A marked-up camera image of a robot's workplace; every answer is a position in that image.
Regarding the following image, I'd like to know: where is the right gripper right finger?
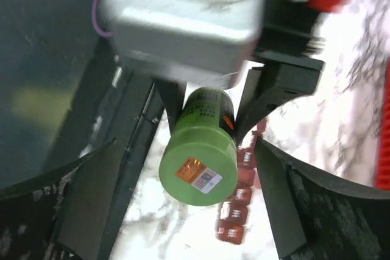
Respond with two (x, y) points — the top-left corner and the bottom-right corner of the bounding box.
(255, 138), (389, 260)

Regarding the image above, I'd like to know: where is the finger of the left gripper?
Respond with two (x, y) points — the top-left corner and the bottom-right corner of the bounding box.
(153, 79), (186, 126)

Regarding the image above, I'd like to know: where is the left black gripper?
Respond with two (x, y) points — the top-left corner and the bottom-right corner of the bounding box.
(236, 0), (324, 143)

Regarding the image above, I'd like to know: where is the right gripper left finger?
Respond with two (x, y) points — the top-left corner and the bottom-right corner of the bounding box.
(1, 139), (122, 259)

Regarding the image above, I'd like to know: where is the green supplement bottle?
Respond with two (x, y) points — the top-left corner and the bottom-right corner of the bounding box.
(158, 88), (238, 206)

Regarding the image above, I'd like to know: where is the brown weekly pill organizer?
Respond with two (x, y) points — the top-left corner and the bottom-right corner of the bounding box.
(215, 118), (268, 245)

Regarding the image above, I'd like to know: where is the red plastic shopping basket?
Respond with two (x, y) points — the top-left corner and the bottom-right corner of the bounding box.
(311, 0), (389, 186)

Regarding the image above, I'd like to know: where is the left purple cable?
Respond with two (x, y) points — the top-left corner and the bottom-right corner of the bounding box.
(91, 0), (114, 38)

